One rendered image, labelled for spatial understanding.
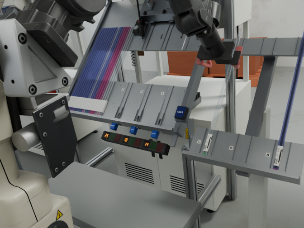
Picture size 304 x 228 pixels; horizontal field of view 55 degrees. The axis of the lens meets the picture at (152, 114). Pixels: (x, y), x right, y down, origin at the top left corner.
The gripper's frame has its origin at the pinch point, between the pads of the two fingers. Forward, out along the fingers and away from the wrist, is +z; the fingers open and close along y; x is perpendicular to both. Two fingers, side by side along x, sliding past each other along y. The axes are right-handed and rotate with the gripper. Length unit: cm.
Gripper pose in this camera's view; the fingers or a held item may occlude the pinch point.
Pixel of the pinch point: (224, 65)
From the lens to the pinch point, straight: 102.3
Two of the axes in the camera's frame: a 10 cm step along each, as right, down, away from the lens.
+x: -3.1, 9.1, -2.6
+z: 4.7, 3.9, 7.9
